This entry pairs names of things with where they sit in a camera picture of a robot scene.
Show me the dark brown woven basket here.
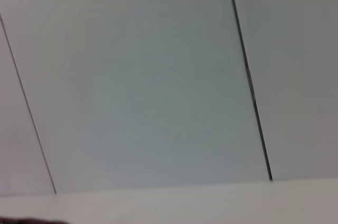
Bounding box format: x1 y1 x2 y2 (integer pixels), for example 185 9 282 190
0 217 70 224

